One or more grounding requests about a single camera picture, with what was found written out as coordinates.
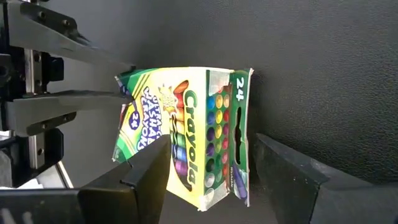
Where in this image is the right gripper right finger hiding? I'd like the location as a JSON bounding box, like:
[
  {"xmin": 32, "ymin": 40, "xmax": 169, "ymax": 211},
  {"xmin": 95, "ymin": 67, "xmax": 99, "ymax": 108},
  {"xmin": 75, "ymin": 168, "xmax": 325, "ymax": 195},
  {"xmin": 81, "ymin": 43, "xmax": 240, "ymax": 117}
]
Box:
[{"xmin": 252, "ymin": 133, "xmax": 398, "ymax": 224}]

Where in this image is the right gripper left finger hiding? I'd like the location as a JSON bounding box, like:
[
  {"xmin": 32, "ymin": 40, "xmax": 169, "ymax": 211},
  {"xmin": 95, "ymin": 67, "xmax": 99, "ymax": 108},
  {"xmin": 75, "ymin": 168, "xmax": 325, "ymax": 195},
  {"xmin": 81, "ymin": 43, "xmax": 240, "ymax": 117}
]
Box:
[{"xmin": 76, "ymin": 134, "xmax": 172, "ymax": 224}]

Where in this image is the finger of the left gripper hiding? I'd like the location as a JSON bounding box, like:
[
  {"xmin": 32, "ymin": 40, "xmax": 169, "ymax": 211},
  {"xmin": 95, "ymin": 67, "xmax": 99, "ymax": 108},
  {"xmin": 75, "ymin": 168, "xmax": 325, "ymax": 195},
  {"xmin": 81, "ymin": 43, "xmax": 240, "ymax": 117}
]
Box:
[
  {"xmin": 7, "ymin": 1, "xmax": 137, "ymax": 75},
  {"xmin": 5, "ymin": 89, "xmax": 135, "ymax": 138}
]

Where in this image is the Crayola crayon box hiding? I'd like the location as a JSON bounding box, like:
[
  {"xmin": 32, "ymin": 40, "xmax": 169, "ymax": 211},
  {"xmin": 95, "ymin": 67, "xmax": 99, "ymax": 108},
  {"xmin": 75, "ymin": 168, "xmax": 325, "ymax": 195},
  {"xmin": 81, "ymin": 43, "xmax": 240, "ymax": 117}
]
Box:
[{"xmin": 111, "ymin": 66, "xmax": 255, "ymax": 213}]

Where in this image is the black table mat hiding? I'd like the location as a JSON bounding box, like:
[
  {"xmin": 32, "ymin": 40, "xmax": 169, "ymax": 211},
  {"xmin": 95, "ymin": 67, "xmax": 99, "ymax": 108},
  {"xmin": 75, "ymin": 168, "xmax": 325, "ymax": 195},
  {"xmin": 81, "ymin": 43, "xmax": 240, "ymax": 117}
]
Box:
[{"xmin": 40, "ymin": 0, "xmax": 398, "ymax": 224}]

